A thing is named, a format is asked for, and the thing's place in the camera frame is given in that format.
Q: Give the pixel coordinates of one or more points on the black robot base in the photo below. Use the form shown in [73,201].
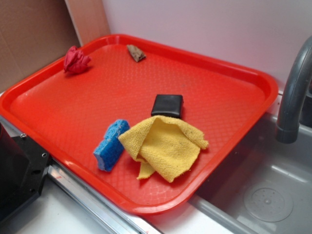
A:
[23,168]

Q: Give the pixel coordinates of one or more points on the black square block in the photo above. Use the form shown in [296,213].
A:
[168,105]

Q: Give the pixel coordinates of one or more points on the yellow cloth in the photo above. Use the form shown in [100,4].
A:
[164,145]

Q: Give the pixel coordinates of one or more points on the blue sponge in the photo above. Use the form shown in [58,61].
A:
[108,152]

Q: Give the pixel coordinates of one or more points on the brown wood chip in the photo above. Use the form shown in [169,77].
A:
[136,53]

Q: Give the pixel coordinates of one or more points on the red plastic tray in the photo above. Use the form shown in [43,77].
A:
[68,115]

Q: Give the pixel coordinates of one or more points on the grey sink basin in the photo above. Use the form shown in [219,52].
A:
[262,186]

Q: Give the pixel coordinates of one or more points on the grey faucet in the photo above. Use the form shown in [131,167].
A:
[296,104]

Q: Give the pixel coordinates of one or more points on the cardboard panel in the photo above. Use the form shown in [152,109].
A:
[34,33]

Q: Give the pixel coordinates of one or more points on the metal rail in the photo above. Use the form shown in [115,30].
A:
[69,206]

